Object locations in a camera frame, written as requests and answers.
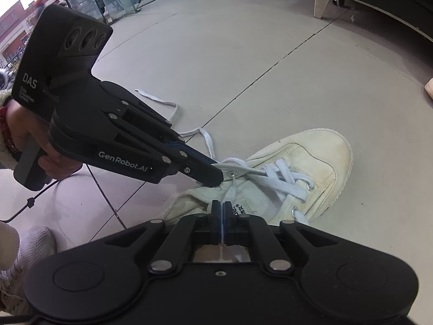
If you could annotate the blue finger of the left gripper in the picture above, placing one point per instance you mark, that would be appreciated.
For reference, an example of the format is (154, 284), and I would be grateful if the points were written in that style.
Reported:
(203, 171)
(191, 152)

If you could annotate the operator left hand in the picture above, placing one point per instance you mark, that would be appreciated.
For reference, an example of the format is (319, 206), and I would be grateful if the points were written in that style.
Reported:
(24, 125)

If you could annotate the white shoelace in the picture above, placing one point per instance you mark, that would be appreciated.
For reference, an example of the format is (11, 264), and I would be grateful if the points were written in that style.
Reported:
(274, 184)

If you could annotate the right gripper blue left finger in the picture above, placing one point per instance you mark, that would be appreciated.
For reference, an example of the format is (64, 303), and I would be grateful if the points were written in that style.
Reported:
(184, 238)

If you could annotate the white canvas sneaker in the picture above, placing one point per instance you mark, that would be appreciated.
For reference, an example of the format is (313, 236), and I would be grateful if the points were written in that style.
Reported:
(330, 159)

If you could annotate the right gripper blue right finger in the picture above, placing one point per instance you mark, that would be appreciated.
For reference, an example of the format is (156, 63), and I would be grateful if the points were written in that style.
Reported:
(258, 238)

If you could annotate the operator grey knit shoe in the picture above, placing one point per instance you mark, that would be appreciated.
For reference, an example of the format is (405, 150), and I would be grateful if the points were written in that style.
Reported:
(19, 252)

